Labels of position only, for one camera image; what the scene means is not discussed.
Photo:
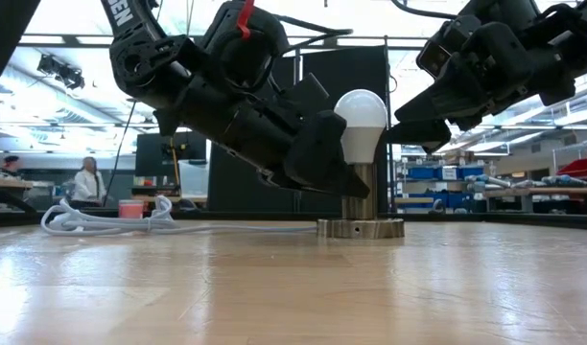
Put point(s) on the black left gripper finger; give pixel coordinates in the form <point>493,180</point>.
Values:
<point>322,153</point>
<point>273,182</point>

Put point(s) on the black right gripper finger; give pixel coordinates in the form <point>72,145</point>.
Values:
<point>418,134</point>
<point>442,103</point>

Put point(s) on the white frosted lightbulb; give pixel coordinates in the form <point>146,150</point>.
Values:
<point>360,124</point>

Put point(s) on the metal lamp base with socket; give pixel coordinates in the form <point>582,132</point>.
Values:
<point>360,227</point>

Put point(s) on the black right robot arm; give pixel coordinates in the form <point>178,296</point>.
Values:
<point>562,29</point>

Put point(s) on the blue storage bin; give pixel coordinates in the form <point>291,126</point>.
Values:
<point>423,173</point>
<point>471,172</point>

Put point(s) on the yellow upright tool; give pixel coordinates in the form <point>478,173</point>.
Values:
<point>174,163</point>

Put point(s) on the clear plastic bin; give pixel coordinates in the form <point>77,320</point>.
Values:
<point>194,179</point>

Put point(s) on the black monitor screen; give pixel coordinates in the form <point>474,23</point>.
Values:
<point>152,153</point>

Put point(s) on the rack with red bins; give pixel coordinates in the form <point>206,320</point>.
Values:
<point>581,167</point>

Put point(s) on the background wooden workbench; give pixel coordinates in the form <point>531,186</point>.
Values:
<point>538,192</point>

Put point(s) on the person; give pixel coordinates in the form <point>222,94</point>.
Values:
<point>88,184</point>
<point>9,165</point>

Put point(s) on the black ceiling-mounted device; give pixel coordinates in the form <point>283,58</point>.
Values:
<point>61,72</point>

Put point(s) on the background desk with dark leg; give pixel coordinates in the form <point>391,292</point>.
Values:
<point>6,184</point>

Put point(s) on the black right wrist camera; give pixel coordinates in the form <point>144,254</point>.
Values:
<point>442,48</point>

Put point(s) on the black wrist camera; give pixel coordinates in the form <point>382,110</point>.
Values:
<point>245,52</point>
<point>442,48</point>

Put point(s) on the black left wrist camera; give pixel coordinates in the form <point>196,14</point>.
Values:
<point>245,52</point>

